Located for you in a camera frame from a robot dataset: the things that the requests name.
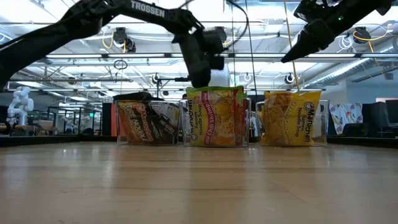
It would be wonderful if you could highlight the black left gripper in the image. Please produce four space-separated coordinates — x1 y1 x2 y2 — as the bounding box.
172 30 212 89

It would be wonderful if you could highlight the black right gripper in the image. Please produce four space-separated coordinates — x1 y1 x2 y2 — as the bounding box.
280 12 352 63

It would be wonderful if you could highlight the green Maruchan noodle packet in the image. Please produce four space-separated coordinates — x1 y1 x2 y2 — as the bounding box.
185 86 247 147

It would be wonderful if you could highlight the clear plastic bin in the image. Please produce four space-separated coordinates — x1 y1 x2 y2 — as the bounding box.
114 98 183 146
182 96 252 147
254 98 330 147

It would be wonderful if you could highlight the yellow Maruchan noodle packet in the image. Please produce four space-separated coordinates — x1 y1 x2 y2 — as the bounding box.
261 90 323 147

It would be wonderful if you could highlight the long white light bar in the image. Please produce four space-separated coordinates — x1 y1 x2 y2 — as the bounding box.
45 52 398 60

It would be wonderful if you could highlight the white column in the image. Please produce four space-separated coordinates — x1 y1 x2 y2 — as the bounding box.
211 63 231 88

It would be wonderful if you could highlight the floral cloth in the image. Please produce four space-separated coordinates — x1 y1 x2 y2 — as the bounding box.
328 102 364 135

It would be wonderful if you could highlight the red crate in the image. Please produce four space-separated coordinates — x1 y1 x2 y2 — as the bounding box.
110 102 118 138

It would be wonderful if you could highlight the black partition panel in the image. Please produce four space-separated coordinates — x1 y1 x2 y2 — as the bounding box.
362 100 398 138

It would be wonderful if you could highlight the black metal rack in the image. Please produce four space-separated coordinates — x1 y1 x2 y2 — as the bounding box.
46 106 104 134

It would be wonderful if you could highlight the white figure statue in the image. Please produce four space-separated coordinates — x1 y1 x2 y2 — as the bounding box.
6 86 34 127

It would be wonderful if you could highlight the yellow hanging cable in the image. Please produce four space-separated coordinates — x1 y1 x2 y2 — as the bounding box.
282 0 302 94

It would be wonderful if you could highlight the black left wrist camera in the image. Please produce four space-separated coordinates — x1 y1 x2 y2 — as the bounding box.
203 29 225 71

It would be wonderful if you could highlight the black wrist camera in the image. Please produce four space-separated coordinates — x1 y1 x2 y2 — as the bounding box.
294 0 330 22
203 29 225 71

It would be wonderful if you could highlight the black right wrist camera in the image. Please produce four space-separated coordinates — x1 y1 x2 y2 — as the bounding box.
294 0 330 22

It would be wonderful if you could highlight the black hanging cable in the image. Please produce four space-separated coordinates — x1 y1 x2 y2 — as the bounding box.
244 0 259 100

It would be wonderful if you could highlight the black metal table frame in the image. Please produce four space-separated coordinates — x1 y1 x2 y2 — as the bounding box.
0 134 398 149

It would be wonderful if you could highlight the thin black horizontal rail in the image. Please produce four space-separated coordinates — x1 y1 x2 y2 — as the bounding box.
9 77 190 83

